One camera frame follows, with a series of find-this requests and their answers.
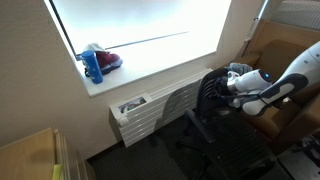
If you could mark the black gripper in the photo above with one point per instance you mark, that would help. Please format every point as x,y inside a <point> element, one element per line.
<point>222,86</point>

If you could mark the black mesh office chair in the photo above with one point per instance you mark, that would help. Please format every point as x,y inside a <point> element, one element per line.
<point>233,143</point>

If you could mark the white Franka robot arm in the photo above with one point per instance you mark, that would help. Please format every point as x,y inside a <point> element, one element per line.
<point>283,83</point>

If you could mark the blue-grey cloth garment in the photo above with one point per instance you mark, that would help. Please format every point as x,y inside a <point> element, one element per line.
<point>239,68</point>

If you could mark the white blind wand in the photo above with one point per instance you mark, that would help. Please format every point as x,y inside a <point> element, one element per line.
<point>251,29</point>

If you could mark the colourful picture card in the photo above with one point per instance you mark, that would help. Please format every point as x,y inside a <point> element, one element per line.
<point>132,104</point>

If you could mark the white radiator knob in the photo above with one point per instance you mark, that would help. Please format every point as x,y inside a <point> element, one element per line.
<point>122,121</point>

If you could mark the red and white shoe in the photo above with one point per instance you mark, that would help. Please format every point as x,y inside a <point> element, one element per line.
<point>108,60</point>

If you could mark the blue cylindrical water bottle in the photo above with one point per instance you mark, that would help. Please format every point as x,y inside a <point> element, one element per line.
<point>92,67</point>

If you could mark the white cloth on shoe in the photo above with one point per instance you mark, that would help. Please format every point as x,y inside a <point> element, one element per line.
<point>94,47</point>

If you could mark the yellow sticky note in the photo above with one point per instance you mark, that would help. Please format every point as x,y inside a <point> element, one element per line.
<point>56,172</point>

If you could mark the light wooden desk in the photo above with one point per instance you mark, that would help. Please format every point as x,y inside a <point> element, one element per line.
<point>30,156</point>

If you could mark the white slatted wall radiator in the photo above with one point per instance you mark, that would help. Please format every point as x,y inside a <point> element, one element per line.
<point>150,110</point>

